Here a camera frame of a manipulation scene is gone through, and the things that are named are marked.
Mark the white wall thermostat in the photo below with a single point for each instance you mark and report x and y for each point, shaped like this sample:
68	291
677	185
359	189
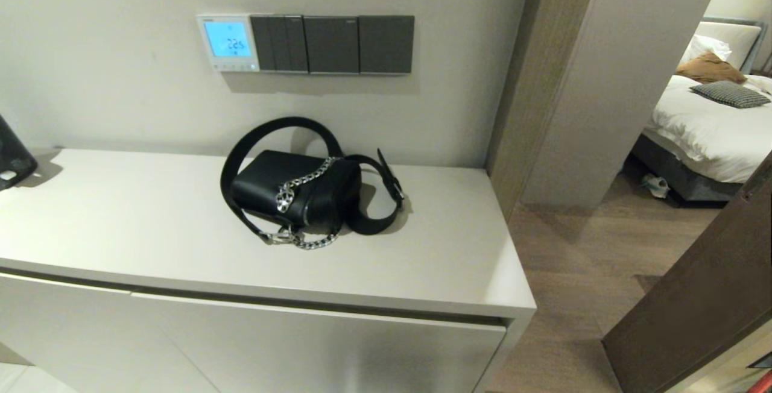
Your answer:
228	40

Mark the white sideboard cabinet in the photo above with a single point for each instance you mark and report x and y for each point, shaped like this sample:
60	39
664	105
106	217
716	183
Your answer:
392	248

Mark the wide white cabinet door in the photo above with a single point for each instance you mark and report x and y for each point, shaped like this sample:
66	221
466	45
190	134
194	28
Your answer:
338	351

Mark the wood-grain door jamb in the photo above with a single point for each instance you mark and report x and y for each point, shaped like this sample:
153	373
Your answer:
543	79

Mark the pale slipper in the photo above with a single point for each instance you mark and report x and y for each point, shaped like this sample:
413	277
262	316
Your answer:
656	185

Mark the bed with white bedding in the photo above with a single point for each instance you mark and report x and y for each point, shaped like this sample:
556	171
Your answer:
681	176

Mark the white duvet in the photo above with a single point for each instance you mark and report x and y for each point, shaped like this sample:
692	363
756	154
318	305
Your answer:
705	134

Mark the dark brown wooden door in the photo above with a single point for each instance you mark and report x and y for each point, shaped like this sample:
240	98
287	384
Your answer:
693	296

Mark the brown cushion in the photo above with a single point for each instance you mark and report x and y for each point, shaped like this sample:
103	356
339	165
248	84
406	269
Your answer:
711	67

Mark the houndstooth patterned cushion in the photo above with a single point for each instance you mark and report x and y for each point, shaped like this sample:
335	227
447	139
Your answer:
730	93

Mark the white pillow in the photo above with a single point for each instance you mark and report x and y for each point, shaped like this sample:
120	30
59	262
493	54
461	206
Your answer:
733	37

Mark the black plastic stand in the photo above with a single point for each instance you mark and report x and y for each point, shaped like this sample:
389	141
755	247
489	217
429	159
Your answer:
12	152

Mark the red object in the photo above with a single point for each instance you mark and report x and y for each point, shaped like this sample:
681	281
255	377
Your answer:
761	386

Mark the grey wall switch panel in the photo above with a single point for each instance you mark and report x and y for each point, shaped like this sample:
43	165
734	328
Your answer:
332	44
386	44

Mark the grey three-rocker wall switch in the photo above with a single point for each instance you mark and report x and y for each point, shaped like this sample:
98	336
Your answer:
278	43

